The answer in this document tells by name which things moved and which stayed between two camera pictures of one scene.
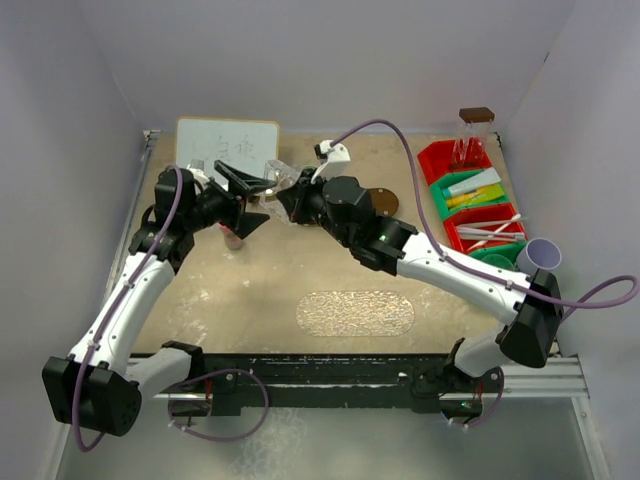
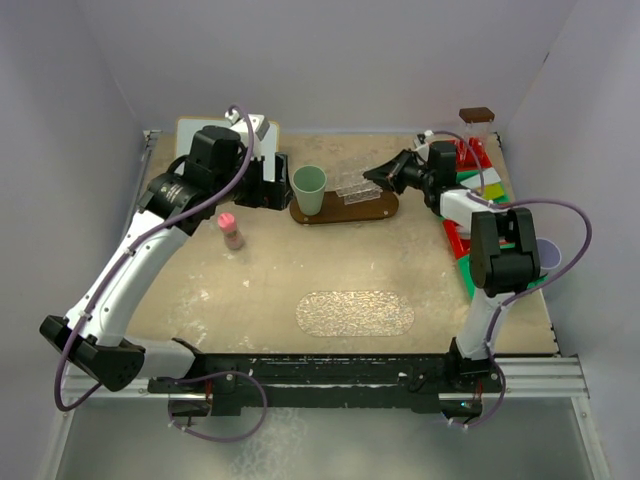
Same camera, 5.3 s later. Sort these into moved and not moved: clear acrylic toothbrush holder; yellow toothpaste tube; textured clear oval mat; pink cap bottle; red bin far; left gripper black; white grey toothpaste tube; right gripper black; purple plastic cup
Moved: left gripper black; clear acrylic toothbrush holder; right gripper black
Not moved: yellow toothpaste tube; white grey toothpaste tube; purple plastic cup; pink cap bottle; textured clear oval mat; red bin far
